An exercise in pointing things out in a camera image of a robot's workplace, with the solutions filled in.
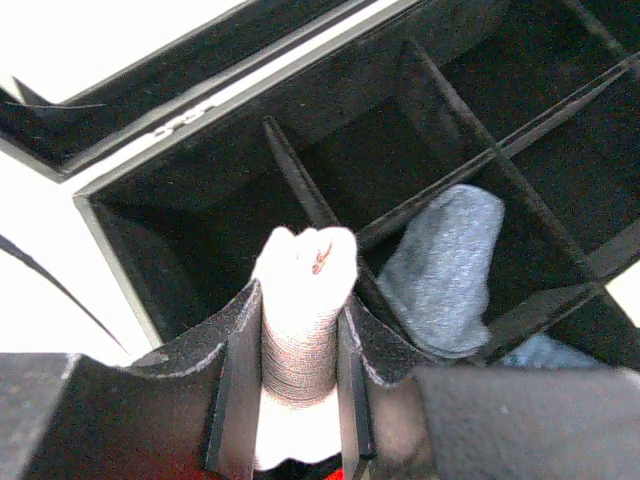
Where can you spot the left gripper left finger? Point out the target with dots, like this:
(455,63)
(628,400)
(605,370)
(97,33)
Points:
(187,410)

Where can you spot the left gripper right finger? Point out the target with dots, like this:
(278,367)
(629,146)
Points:
(403,417)

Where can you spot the navy christmas sock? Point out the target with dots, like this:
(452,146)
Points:
(436,282)

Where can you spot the taupe sock red striped cuff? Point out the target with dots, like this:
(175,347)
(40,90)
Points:
(305,281)

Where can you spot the black display box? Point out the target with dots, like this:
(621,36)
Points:
(151,197)

